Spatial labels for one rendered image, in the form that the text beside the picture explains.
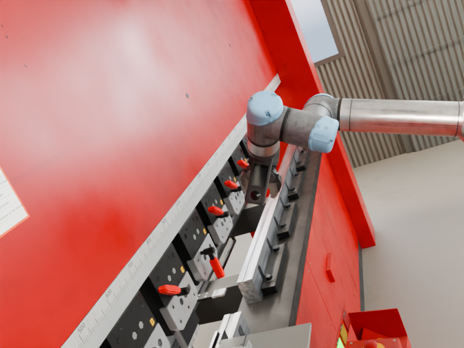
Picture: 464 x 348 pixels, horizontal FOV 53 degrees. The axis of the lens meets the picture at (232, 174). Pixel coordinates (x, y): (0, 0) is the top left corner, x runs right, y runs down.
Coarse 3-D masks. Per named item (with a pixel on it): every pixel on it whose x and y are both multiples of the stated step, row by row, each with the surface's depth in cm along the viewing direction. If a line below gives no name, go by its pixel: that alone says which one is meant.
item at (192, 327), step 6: (192, 312) 122; (192, 318) 121; (198, 318) 123; (186, 324) 117; (192, 324) 120; (198, 324) 124; (180, 330) 114; (186, 330) 116; (192, 330) 119; (198, 330) 123; (180, 336) 114; (186, 336) 116; (192, 336) 118; (180, 342) 115; (186, 342) 115; (192, 342) 119
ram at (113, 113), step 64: (0, 0) 86; (64, 0) 106; (128, 0) 136; (192, 0) 189; (0, 64) 82; (64, 64) 98; (128, 64) 124; (192, 64) 167; (256, 64) 258; (0, 128) 77; (64, 128) 92; (128, 128) 114; (192, 128) 150; (64, 192) 87; (128, 192) 106; (0, 256) 70; (64, 256) 82; (128, 256) 99; (0, 320) 67; (64, 320) 77
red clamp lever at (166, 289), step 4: (160, 288) 101; (164, 288) 101; (168, 288) 102; (172, 288) 103; (176, 288) 104; (180, 288) 109; (184, 288) 108; (188, 288) 109; (160, 292) 101; (164, 292) 101; (168, 292) 102; (172, 292) 103; (176, 292) 104; (180, 292) 106; (184, 292) 107; (188, 292) 108
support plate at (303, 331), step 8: (288, 328) 122; (296, 328) 121; (304, 328) 120; (240, 336) 128; (248, 336) 126; (256, 336) 125; (264, 336) 123; (272, 336) 122; (280, 336) 121; (288, 336) 119; (296, 336) 118; (304, 336) 117; (224, 344) 127; (232, 344) 126; (256, 344) 122; (264, 344) 120; (272, 344) 119; (280, 344) 118; (288, 344) 117; (296, 344) 115; (304, 344) 114
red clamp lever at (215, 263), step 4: (208, 248) 127; (212, 248) 127; (200, 252) 128; (204, 252) 127; (208, 252) 127; (212, 252) 126; (212, 256) 127; (212, 260) 128; (216, 260) 128; (212, 264) 128; (216, 264) 128; (220, 264) 129; (216, 268) 128; (220, 268) 128; (216, 272) 129; (220, 272) 128; (220, 276) 129
